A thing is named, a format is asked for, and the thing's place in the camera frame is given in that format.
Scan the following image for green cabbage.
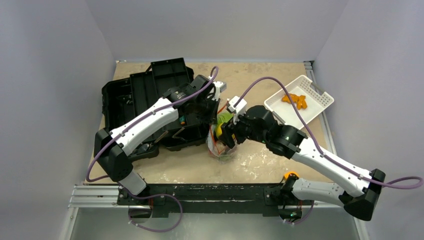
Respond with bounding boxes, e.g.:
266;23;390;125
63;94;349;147
217;112;233;125

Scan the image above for yellow orange fruit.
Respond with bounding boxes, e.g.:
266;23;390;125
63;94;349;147
214;123;223;139

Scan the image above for clear zip bag orange zipper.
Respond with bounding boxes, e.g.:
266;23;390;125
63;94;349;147
206;101;237;161

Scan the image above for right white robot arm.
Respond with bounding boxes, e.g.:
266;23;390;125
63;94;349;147
218;104;386;221

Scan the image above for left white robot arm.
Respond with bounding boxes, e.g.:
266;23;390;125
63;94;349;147
92;75;227;205

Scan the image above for orange carrot pieces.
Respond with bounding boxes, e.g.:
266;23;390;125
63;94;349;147
281;93;308;110

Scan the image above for black toolbox tray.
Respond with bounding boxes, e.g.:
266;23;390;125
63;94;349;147
130;57;194;115

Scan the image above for orange emergency button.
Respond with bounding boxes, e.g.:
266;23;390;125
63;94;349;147
283;171;299;181

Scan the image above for white plastic basket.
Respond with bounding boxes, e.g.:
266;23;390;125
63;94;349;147
263;74;335;131

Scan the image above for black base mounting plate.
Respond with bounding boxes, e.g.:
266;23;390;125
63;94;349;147
117;183;312;219

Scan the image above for black plastic toolbox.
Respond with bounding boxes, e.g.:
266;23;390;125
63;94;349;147
101;76;209;162

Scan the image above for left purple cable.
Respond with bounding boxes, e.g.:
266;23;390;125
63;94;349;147
86;66;220;233

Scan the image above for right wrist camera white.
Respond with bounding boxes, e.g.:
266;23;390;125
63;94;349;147
226;96;247;124

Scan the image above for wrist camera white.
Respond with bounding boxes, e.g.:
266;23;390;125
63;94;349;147
226;96;247;124
207;81;227;101

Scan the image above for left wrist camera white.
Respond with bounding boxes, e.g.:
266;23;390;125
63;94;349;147
207;81;227;101

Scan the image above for green handle screwdriver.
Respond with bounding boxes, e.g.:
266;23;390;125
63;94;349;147
178;116;187;126

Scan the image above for aluminium frame rail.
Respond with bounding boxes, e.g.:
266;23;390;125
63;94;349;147
68;183;337;208

